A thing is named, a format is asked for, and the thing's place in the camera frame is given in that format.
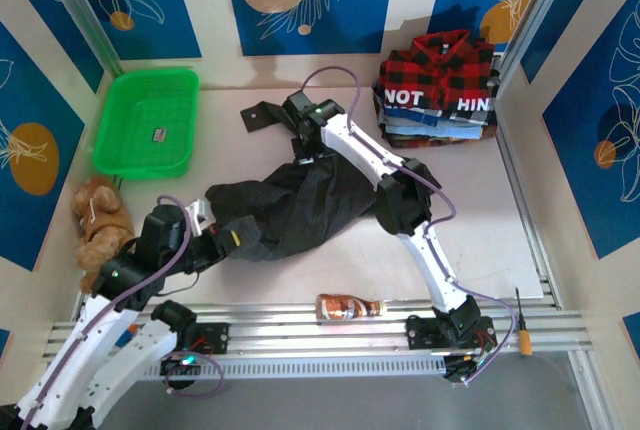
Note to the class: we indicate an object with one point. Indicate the aluminium rail base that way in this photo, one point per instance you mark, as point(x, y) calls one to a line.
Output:
point(300, 335)

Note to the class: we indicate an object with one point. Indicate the brown plaid folded shirt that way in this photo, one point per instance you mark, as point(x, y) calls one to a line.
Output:
point(430, 142)

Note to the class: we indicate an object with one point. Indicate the brown teddy bear plush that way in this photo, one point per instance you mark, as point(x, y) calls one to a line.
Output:
point(100, 230)

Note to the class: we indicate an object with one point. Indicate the small printed card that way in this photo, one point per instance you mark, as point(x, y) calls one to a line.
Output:
point(160, 135)

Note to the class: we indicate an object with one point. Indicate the green plastic basket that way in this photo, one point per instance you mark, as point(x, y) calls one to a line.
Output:
point(125, 115)

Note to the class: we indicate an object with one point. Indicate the red black plaid folded shirt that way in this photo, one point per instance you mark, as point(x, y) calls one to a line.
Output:
point(440, 70)

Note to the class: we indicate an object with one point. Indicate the aluminium frame post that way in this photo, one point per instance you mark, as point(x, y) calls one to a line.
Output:
point(80, 10)
point(535, 20)

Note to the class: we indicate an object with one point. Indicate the black shorts garment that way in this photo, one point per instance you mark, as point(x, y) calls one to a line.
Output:
point(310, 205)

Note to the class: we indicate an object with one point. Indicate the brown plastic drink bottle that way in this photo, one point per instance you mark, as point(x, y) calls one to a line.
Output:
point(345, 307)

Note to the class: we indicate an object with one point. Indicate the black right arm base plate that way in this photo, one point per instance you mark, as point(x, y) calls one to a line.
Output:
point(422, 332)

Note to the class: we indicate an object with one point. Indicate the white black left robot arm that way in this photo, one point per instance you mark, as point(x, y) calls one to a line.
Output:
point(65, 365)

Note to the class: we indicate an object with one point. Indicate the royal blue folded shirt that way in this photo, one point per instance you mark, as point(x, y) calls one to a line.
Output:
point(415, 116)

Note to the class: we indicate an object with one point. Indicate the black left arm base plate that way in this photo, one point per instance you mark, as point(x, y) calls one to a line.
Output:
point(215, 337)

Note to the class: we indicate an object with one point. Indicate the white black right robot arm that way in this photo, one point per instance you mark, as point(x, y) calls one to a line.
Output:
point(435, 270)

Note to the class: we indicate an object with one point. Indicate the light blue folded shirt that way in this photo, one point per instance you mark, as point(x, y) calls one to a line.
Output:
point(450, 132)

